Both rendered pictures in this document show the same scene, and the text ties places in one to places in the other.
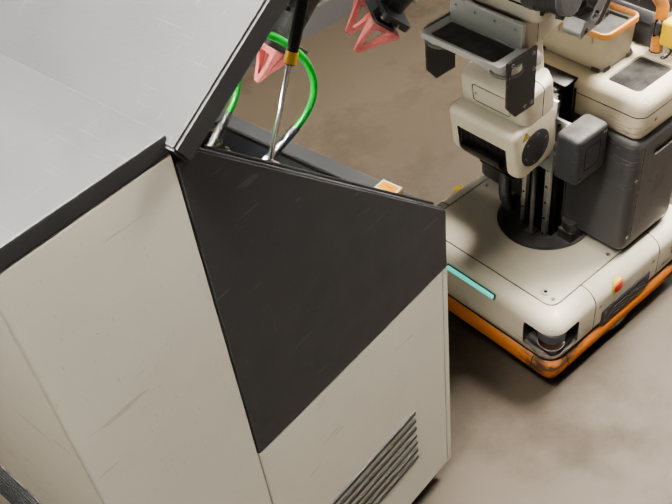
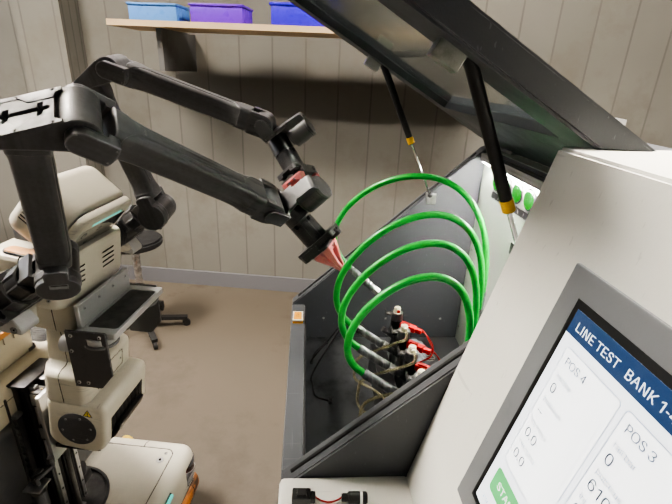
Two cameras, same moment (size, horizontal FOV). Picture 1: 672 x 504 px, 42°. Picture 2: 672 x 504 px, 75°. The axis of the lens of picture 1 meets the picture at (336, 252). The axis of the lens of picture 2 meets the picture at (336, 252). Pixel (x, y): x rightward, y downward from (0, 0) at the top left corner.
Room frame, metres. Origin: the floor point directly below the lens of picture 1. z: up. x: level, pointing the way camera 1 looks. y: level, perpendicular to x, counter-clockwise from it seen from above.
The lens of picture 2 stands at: (2.19, 0.67, 1.63)
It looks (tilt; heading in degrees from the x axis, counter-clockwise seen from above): 22 degrees down; 220
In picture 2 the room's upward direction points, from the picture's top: 3 degrees clockwise
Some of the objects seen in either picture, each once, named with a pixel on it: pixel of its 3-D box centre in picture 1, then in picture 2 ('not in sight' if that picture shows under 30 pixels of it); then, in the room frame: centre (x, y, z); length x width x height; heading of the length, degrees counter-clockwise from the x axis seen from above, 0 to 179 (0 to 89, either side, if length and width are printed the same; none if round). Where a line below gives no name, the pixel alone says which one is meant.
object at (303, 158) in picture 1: (313, 184); (296, 390); (1.55, 0.03, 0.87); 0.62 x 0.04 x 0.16; 44
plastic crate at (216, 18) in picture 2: not in sight; (222, 15); (0.51, -1.63, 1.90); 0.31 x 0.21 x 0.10; 126
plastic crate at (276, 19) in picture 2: not in sight; (305, 17); (0.24, -1.25, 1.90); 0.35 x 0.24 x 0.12; 126
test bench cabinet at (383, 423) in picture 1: (265, 391); not in sight; (1.37, 0.22, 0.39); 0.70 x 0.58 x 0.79; 44
